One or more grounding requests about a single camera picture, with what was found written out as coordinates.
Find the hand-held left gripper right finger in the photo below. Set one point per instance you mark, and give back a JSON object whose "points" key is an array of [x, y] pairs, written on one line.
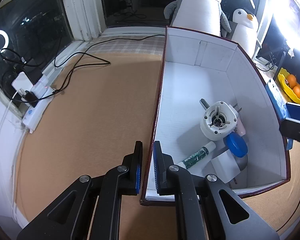
{"points": [[156, 166]]}

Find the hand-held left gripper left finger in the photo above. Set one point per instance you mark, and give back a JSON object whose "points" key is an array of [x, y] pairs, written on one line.
{"points": [[138, 180]]}

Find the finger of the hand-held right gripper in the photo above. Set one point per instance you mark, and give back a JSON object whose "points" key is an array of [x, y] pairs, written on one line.
{"points": [[296, 131], [298, 111]]}

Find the blue rectangular box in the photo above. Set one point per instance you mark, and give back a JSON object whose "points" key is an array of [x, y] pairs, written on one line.
{"points": [[277, 102]]}

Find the green and white tube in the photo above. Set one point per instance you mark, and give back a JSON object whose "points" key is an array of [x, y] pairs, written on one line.
{"points": [[195, 158]]}

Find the pink bottle with grey cap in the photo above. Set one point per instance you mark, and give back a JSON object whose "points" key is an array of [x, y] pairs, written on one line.
{"points": [[240, 127]]}

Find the blue round lid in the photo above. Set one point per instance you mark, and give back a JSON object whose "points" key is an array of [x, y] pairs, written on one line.
{"points": [[236, 145]]}

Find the white round motor base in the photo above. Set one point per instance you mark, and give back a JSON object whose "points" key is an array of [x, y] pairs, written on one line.
{"points": [[215, 132]]}

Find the white power adapter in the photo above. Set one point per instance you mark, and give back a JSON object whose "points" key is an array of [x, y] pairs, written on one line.
{"points": [[225, 167]]}

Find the white box with red edge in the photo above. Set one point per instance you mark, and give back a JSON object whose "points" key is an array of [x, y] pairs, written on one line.
{"points": [[190, 85]]}

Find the orange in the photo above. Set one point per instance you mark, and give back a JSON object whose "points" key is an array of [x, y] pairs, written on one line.
{"points": [[298, 93], [291, 80]]}

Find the yellow fruit bowl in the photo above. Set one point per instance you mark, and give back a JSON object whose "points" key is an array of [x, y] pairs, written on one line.
{"points": [[282, 76]]}

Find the brown mat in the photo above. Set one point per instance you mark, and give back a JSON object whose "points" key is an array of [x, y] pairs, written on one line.
{"points": [[90, 110]]}

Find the small penguin plush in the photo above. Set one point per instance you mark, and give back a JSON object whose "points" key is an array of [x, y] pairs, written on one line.
{"points": [[245, 35]]}

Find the bright light panel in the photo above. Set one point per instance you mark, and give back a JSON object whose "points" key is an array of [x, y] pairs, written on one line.
{"points": [[297, 17]]}

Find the checkered cloth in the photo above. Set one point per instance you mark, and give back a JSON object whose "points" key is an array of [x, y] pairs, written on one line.
{"points": [[133, 46]]}

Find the white power strip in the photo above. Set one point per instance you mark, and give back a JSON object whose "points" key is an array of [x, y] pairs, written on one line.
{"points": [[32, 116]]}

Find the black plug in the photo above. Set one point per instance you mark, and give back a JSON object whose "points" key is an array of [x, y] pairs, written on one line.
{"points": [[30, 98]]}

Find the large penguin plush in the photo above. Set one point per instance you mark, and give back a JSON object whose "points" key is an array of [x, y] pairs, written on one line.
{"points": [[198, 12]]}

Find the white charger block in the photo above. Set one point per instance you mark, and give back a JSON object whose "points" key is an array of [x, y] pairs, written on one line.
{"points": [[21, 80]]}

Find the white window frame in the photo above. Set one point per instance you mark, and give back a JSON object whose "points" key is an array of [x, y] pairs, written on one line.
{"points": [[83, 10]]}

